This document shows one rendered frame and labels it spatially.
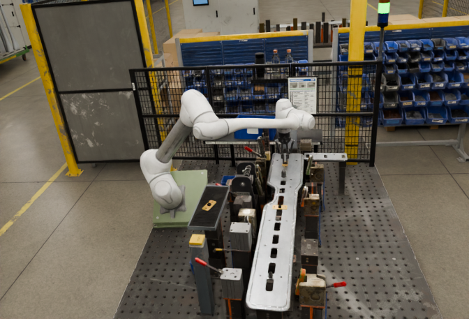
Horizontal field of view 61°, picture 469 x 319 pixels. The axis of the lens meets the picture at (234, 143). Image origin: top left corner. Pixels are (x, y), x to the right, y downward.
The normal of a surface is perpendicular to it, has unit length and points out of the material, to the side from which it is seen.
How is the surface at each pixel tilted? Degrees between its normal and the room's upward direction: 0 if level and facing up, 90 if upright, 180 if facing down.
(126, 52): 90
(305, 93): 90
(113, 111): 89
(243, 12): 90
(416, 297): 0
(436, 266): 0
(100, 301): 0
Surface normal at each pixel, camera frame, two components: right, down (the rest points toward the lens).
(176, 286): -0.08, -0.90
